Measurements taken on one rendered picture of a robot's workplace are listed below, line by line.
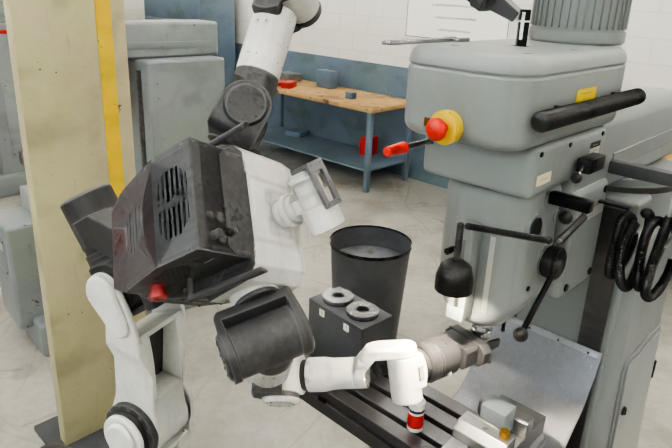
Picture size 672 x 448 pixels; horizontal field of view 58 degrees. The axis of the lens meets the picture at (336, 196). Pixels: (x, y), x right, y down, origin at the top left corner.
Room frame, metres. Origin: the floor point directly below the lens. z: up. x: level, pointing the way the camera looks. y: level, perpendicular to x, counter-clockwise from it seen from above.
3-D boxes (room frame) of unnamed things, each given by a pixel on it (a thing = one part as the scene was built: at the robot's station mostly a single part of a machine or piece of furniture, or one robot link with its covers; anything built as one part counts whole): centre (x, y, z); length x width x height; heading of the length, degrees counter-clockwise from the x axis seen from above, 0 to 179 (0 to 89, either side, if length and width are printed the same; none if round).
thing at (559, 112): (1.13, -0.47, 1.79); 0.45 x 0.04 x 0.04; 137
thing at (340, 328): (1.51, -0.05, 1.05); 0.22 x 0.12 x 0.20; 43
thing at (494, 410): (1.16, -0.39, 1.07); 0.06 x 0.05 x 0.06; 48
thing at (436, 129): (1.02, -0.17, 1.76); 0.04 x 0.03 x 0.04; 47
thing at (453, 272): (1.03, -0.23, 1.48); 0.07 x 0.07 x 0.06
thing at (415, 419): (1.24, -0.22, 1.01); 0.04 x 0.04 x 0.11
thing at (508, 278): (1.21, -0.35, 1.47); 0.21 x 0.19 x 0.32; 47
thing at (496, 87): (1.21, -0.35, 1.81); 0.47 x 0.26 x 0.16; 137
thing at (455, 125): (1.04, -0.19, 1.76); 0.06 x 0.02 x 0.06; 47
